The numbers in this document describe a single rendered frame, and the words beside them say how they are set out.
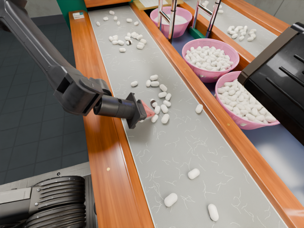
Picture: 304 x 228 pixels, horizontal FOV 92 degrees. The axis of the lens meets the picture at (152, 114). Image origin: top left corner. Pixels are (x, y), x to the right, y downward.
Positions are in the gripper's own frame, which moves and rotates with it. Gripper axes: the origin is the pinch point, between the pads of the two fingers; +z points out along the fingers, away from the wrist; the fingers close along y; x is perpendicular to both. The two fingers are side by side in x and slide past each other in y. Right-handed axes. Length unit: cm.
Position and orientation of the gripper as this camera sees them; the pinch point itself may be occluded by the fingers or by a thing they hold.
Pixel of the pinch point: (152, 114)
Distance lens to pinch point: 51.6
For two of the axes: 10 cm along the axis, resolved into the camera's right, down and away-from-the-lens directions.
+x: -5.8, 6.3, 5.2
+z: 7.4, 1.3, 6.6
